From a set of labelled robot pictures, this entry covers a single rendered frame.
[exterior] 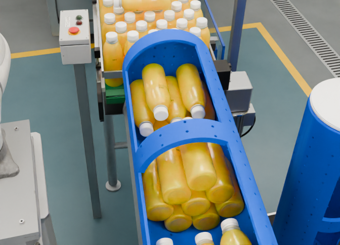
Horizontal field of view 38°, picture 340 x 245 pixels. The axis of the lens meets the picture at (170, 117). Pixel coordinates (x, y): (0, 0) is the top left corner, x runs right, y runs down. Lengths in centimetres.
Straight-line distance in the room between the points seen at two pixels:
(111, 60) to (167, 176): 67
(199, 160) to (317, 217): 78
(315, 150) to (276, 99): 164
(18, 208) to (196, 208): 42
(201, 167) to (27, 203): 43
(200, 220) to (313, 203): 62
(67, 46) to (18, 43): 206
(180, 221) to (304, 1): 335
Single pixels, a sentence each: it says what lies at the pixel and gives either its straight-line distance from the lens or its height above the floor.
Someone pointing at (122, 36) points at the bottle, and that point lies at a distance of 175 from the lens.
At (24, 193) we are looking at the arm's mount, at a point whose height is 107.
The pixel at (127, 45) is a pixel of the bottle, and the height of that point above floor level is 106.
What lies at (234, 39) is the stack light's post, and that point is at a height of 89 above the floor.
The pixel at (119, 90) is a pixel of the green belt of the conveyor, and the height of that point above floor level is 90.
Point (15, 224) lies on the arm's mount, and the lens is 120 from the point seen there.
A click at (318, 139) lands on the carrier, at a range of 159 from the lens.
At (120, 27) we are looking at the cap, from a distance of 174.
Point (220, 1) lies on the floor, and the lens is 423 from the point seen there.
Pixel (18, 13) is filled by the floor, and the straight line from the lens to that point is 412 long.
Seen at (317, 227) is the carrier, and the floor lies 58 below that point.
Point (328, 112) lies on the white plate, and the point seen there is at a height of 104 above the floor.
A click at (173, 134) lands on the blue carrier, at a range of 114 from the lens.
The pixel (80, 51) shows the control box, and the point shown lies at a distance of 172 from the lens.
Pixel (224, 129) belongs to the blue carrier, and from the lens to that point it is 118.
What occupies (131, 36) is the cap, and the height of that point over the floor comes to 110.
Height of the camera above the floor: 202
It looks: 42 degrees down
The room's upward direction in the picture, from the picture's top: 2 degrees clockwise
